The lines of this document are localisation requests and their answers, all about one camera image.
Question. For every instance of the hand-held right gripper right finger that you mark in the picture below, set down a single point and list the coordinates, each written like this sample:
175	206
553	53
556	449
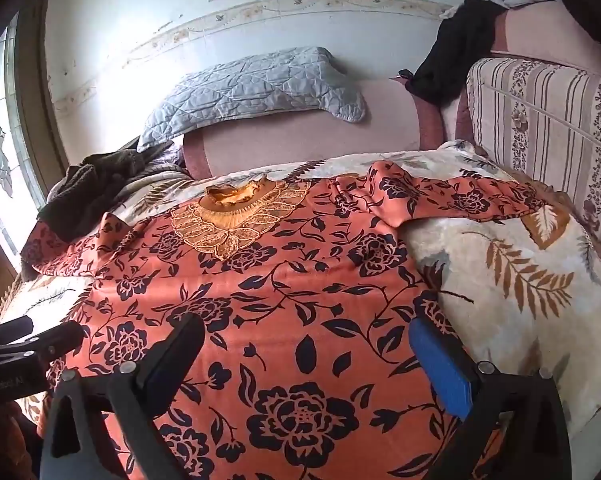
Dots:
440	370

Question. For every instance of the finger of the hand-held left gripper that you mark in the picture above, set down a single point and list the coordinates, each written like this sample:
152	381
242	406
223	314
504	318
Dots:
8	329
60	340

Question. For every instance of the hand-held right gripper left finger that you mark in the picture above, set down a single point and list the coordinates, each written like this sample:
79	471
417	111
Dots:
173	360

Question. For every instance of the orange floral shirt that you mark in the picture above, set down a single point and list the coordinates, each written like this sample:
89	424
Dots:
290	280

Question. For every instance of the cream leaf-print blanket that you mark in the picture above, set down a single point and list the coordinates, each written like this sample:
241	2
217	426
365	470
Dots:
505	260

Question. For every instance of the dark brown furry garment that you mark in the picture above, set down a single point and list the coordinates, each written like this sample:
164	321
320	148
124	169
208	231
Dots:
95	185

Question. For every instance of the striped grey cloth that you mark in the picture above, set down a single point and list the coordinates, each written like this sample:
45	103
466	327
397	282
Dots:
168	162

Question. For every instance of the pink bolster cushion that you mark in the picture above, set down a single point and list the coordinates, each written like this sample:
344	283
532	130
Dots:
555	35
305	135

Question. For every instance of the striped floral cushion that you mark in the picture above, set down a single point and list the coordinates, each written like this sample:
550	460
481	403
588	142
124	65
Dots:
540	125

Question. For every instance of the grey quilted pillow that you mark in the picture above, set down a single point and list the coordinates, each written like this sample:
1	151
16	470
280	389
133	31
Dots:
250	85

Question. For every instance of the black garment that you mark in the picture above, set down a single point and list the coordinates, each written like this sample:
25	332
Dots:
455	60

